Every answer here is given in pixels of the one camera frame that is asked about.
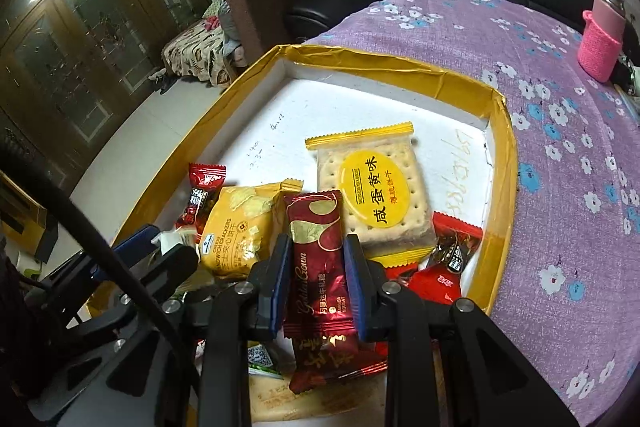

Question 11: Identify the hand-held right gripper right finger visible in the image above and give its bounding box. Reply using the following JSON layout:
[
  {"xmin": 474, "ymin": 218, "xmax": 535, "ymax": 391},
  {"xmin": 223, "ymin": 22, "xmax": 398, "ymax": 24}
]
[{"xmin": 343, "ymin": 234, "xmax": 576, "ymax": 427}]

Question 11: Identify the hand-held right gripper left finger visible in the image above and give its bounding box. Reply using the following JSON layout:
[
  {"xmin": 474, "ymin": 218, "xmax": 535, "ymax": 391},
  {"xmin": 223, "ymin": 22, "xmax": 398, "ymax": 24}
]
[{"xmin": 30, "ymin": 234, "xmax": 293, "ymax": 427}]

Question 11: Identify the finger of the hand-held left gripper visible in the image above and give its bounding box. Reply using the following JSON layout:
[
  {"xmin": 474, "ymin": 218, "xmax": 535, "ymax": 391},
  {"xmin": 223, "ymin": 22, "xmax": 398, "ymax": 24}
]
[
  {"xmin": 37, "ymin": 223, "xmax": 163, "ymax": 298},
  {"xmin": 65, "ymin": 244, "xmax": 200, "ymax": 338}
]

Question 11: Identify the bright red snack packet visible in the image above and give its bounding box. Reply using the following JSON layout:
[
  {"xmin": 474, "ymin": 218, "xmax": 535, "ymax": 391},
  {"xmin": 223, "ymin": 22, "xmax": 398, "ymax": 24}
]
[{"xmin": 382, "ymin": 261, "xmax": 426, "ymax": 290}]

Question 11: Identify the maroon nougat packet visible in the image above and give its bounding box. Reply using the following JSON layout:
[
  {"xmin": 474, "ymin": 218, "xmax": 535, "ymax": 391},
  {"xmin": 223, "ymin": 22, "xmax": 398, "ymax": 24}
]
[{"xmin": 282, "ymin": 189, "xmax": 361, "ymax": 340}]

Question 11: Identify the red candy with dark window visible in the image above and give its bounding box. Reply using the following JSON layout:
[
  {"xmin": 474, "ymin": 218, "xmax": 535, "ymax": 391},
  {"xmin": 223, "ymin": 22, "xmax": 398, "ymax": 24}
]
[
  {"xmin": 175, "ymin": 162, "xmax": 228, "ymax": 230},
  {"xmin": 400, "ymin": 212, "xmax": 485, "ymax": 305}
]

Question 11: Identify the dark red snack packet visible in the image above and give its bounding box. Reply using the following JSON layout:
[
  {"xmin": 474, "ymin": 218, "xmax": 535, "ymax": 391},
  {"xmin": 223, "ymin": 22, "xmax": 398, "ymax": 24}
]
[{"xmin": 287, "ymin": 332, "xmax": 390, "ymax": 395}]

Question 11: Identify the square cracker packet yellow label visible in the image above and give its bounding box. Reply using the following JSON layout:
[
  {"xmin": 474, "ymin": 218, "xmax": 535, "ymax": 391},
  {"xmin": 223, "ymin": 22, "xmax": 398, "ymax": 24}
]
[{"xmin": 305, "ymin": 122, "xmax": 438, "ymax": 269}]

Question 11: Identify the yellow box with white inside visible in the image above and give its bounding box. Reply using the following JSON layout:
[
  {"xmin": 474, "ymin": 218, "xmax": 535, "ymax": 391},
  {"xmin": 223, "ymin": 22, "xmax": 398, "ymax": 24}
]
[{"xmin": 82, "ymin": 43, "xmax": 518, "ymax": 427}]

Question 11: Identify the yellow sandwich cracker packet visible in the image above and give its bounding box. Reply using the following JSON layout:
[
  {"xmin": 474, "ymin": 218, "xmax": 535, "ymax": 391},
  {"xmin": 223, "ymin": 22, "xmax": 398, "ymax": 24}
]
[{"xmin": 200, "ymin": 179, "xmax": 305, "ymax": 280}]

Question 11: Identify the yellow cardboard box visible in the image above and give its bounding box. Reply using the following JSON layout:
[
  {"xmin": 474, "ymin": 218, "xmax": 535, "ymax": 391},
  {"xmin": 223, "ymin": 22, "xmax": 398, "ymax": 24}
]
[{"xmin": 0, "ymin": 172, "xmax": 61, "ymax": 265}]

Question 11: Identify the beige gold snack packet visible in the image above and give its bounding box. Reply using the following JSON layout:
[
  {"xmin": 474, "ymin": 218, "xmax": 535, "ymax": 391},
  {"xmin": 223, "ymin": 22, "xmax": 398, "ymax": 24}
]
[{"xmin": 247, "ymin": 372, "xmax": 391, "ymax": 425}]

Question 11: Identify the floral blanket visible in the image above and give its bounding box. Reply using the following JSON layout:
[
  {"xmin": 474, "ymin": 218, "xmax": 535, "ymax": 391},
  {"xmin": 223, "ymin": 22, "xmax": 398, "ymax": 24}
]
[{"xmin": 161, "ymin": 17, "xmax": 241, "ymax": 86}]

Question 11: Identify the wooden glass door cabinet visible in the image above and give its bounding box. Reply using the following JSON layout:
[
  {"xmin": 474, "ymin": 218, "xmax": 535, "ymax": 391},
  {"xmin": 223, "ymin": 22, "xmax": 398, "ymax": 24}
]
[{"xmin": 0, "ymin": 0, "xmax": 213, "ymax": 198}]

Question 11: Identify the black charger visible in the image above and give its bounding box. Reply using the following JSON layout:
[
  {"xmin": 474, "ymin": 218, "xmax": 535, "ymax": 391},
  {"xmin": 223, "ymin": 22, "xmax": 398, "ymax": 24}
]
[{"xmin": 612, "ymin": 57, "xmax": 636, "ymax": 95}]

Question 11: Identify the pink bottle with crochet sleeve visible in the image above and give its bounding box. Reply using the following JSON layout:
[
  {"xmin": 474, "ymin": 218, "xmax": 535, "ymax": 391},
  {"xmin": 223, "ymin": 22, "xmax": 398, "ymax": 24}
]
[{"xmin": 577, "ymin": 0, "xmax": 628, "ymax": 84}]

